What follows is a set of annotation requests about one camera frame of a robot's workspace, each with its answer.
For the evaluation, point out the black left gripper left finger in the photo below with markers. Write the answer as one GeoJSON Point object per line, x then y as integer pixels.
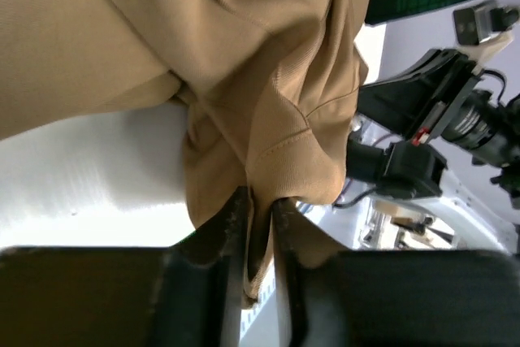
{"type": "Point", "coordinates": [185, 295]}

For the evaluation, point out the tan brown skirt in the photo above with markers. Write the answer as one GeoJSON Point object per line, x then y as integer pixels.
{"type": "Point", "coordinates": [271, 87]}

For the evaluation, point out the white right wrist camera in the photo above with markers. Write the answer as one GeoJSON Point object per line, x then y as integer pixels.
{"type": "Point", "coordinates": [484, 30]}

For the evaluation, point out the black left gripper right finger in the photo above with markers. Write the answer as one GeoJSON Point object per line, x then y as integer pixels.
{"type": "Point", "coordinates": [328, 295]}

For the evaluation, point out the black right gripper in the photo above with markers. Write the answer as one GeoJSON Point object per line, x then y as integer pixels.
{"type": "Point", "coordinates": [436, 97]}

